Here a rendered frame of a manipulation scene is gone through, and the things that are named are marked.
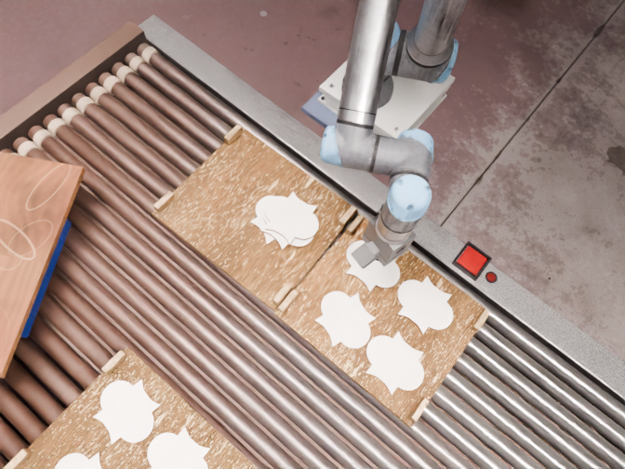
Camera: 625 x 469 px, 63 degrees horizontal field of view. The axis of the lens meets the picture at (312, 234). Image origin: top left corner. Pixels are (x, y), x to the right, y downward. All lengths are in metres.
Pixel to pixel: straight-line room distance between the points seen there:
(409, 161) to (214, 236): 0.56
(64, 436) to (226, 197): 0.66
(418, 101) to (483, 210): 1.12
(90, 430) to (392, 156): 0.87
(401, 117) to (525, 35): 1.90
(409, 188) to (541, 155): 1.96
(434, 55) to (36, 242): 1.03
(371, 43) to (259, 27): 2.04
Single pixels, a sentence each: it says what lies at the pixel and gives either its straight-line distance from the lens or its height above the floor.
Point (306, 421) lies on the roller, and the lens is 1.22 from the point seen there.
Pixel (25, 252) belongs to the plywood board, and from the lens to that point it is 1.30.
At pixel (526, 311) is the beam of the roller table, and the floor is 0.91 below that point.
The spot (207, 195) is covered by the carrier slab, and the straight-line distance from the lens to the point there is 1.36.
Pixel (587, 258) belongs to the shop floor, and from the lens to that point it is 2.70.
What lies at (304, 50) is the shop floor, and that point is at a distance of 2.90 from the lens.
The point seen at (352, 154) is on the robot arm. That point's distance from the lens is 0.99.
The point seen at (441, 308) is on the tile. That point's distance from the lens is 1.30.
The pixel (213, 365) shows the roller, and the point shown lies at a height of 0.92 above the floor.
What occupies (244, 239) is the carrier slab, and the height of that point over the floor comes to 0.94.
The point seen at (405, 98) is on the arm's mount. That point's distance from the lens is 1.55.
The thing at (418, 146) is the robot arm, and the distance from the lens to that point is 1.01.
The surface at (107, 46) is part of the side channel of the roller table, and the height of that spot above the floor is 0.95.
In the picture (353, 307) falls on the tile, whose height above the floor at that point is 0.94.
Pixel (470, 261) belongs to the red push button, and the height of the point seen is 0.93.
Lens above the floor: 2.14
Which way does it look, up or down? 67 degrees down
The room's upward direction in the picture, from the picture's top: 10 degrees clockwise
